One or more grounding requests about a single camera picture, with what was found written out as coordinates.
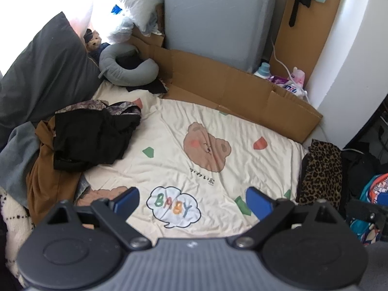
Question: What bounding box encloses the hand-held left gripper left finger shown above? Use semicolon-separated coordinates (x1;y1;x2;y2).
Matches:
48;187;152;251

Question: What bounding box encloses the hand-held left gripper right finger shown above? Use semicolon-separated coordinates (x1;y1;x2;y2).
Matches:
232;187;338;251

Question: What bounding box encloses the black garment with patterned panels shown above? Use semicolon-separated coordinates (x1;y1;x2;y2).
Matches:
54;99;142;172

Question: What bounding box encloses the leopard print garment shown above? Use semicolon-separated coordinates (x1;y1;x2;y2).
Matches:
295;139;343;211

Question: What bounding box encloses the brown garment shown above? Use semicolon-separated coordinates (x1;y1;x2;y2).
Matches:
26;117;82;226

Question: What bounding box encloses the cream bear print bedsheet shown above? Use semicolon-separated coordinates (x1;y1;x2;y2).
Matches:
73;80;308;238

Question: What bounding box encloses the black bag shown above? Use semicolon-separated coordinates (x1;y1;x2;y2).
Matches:
341;148;381;199

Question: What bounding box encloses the white diamond pattern blanket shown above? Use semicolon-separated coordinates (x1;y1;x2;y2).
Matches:
0;186;34;279

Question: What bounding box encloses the grey garment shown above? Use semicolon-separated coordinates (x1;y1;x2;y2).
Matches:
0;121;41;210

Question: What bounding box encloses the brown cardboard sheet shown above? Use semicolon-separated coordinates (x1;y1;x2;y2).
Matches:
129;27;323;144

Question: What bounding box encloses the black cloth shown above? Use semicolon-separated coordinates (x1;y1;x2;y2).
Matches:
126;79;169;94

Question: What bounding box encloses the colourful printed cloth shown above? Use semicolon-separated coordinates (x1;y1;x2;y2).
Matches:
348;173;388;244

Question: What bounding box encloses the purple detergent pouch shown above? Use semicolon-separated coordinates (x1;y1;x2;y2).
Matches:
270;75;307;97

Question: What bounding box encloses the grey neck pillow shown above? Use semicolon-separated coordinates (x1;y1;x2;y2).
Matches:
97;43;160;87

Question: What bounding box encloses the blue cap detergent bottle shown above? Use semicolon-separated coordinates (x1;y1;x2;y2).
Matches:
253;62;272;79

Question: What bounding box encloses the pink bottle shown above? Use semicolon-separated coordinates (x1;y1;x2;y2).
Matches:
291;67;306;87

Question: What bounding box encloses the dark grey pillow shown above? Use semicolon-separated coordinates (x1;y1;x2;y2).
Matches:
0;11;102;149

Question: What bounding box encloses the small cardboard box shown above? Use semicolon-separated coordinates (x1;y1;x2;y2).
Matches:
130;3;166;49

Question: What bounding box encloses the brown teddy bear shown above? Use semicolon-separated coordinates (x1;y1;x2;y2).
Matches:
83;29;102;52

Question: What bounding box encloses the clear plastic bag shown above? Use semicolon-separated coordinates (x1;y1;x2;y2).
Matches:
106;3;135;44

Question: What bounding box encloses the brown upright board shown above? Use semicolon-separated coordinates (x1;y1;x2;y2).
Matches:
271;0;348;88

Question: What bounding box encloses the white cable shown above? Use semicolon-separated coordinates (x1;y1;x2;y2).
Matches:
271;38;310;104

